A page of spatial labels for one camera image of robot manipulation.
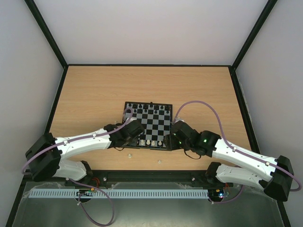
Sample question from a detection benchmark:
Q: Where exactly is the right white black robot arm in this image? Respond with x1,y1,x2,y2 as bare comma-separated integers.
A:
163,121,294,201

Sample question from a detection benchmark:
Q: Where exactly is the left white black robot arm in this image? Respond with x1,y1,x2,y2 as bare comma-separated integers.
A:
21,118,144,182

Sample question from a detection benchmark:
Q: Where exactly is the black and silver chessboard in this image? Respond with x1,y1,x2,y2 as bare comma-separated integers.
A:
123,102,173,150

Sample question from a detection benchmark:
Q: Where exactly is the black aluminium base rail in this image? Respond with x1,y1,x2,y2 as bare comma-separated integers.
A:
23,169,275,190

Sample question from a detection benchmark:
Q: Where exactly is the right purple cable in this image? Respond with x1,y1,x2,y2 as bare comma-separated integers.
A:
174,101,299,204

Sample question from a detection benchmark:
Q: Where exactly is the white slotted cable duct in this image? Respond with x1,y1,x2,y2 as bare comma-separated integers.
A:
28,189,209,199

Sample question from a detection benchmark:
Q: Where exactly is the black enclosure frame post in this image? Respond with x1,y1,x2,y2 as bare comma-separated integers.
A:
24,0,68,69

